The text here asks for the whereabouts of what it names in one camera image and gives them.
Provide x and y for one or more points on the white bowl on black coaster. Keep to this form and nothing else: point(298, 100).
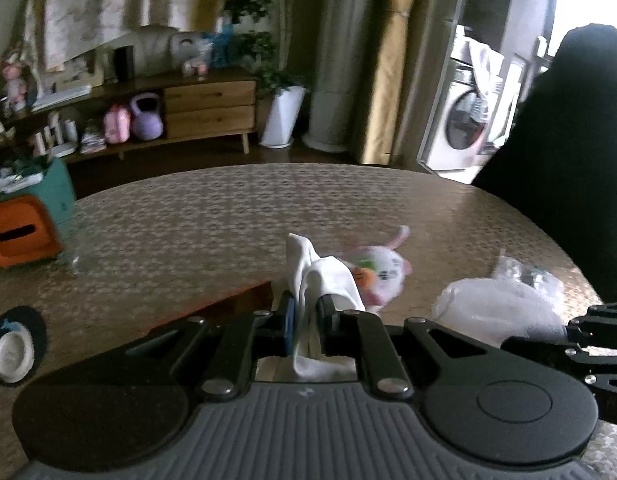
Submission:
point(31, 322)

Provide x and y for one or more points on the pink toy bag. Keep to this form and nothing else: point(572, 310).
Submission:
point(117, 125)

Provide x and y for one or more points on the white small bowl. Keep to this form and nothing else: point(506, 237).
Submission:
point(12, 355)

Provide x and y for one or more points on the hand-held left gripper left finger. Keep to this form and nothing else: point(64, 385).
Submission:
point(289, 325)

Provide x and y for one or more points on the white floral curtain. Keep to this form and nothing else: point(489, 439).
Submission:
point(113, 0)

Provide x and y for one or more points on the blue bottles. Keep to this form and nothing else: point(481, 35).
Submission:
point(219, 47)

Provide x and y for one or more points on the yellow curtain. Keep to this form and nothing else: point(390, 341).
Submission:
point(398, 60)

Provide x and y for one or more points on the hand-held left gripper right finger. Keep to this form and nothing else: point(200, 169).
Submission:
point(324, 325)

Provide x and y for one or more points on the white mesh cloth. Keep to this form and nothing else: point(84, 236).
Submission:
point(493, 310)

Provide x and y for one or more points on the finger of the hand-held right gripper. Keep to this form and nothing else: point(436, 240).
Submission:
point(538, 350)
point(603, 322)

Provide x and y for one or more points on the black speaker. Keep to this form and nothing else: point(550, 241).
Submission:
point(124, 62)

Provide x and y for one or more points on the orange tissue box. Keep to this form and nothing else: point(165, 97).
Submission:
point(21, 232)

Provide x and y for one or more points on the wooden media cabinet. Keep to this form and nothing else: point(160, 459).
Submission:
point(208, 105)

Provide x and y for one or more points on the white plant pot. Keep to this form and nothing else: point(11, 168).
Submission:
point(283, 117)

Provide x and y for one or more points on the white washing machine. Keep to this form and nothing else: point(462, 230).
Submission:
point(463, 115)

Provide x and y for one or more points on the pink doll figure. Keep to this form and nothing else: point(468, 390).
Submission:
point(14, 82)

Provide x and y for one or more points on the green indoor plant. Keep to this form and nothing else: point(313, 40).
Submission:
point(258, 20)

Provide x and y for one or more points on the purple kettlebell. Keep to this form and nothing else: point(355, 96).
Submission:
point(147, 120)

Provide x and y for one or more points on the white photo frame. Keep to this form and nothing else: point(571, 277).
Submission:
point(81, 70)

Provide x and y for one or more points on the teal storage box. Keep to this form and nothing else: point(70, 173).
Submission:
point(58, 190)

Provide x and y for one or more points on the clear plastic bag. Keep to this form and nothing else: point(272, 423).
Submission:
point(530, 275)

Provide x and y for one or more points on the stack of folded cloths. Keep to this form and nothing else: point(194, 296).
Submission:
point(93, 137)

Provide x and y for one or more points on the clear glass cup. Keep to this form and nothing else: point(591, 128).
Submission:
point(76, 260)

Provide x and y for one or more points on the white sock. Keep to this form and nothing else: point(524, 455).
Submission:
point(318, 275)

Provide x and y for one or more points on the grey standing air conditioner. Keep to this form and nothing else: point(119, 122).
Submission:
point(338, 60)

